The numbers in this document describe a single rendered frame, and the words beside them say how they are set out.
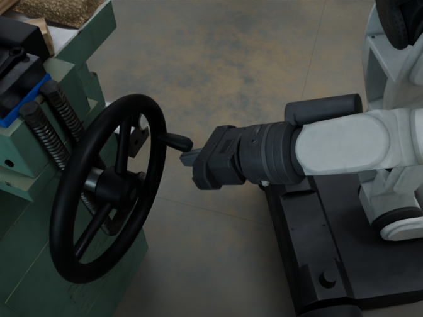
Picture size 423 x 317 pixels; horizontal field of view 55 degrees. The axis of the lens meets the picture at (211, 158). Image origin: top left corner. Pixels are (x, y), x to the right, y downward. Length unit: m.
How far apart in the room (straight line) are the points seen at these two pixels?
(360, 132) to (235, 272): 1.01
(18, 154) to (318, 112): 0.38
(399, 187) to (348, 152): 0.53
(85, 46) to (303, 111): 0.41
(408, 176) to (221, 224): 0.74
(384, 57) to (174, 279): 0.96
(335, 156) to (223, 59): 1.63
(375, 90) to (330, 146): 0.45
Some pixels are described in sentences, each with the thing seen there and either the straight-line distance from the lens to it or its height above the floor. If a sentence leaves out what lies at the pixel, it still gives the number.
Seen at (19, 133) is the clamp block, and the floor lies 0.95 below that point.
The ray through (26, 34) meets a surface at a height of 1.01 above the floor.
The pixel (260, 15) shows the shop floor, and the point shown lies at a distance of 2.39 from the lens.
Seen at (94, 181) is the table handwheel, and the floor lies 0.83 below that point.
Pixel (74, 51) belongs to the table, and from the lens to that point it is 0.75.
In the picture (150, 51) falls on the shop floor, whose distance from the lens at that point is 2.15.
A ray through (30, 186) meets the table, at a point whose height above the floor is 0.87.
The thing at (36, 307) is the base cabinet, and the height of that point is 0.48.
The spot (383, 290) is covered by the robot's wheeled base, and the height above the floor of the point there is 0.17.
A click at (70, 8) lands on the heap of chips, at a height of 0.92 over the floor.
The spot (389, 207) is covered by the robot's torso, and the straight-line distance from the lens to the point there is 1.21.
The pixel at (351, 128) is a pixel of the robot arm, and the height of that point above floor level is 0.98.
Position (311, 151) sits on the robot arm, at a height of 0.94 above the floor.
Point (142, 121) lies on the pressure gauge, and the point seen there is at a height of 0.66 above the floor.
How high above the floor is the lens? 1.32
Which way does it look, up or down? 53 degrees down
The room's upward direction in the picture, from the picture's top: straight up
